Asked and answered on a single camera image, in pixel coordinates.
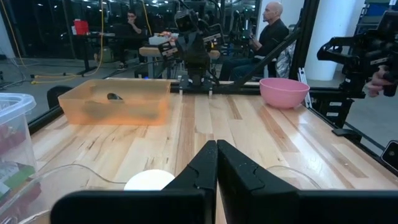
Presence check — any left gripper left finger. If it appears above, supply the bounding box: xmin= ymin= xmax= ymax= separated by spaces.
xmin=51 ymin=139 xmax=218 ymax=224

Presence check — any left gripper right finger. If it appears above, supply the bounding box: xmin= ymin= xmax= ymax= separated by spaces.
xmin=216 ymin=139 xmax=398 ymax=224

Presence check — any seated person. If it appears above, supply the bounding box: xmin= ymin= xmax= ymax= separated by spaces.
xmin=219 ymin=1 xmax=290 ymax=82
xmin=116 ymin=9 xmax=150 ymax=69

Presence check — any person's hand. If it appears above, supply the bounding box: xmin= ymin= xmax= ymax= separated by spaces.
xmin=366 ymin=65 xmax=394 ymax=98

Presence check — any yellow floor cable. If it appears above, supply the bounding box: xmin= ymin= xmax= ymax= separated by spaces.
xmin=29 ymin=0 xmax=153 ymax=85

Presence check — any pink bowl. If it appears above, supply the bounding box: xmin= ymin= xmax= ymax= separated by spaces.
xmin=259 ymin=77 xmax=311 ymax=110

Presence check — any orange translucent plastic bin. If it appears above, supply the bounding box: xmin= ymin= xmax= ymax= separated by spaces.
xmin=58 ymin=78 xmax=172 ymax=126

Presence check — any black frame clamp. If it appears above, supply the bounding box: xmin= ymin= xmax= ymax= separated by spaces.
xmin=331 ymin=128 xmax=363 ymax=143

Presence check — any black metal table frame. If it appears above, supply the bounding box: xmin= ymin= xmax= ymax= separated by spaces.
xmin=27 ymin=0 xmax=398 ymax=175

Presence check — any black background desk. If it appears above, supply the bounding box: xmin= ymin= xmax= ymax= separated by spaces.
xmin=73 ymin=30 xmax=149 ymax=77

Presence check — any red background box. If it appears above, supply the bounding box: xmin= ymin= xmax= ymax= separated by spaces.
xmin=73 ymin=19 xmax=90 ymax=36

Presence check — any background wooden table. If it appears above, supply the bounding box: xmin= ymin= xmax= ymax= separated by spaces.
xmin=139 ymin=30 xmax=222 ymax=78

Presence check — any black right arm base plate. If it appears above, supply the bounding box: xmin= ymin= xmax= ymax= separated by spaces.
xmin=178 ymin=75 xmax=219 ymax=96

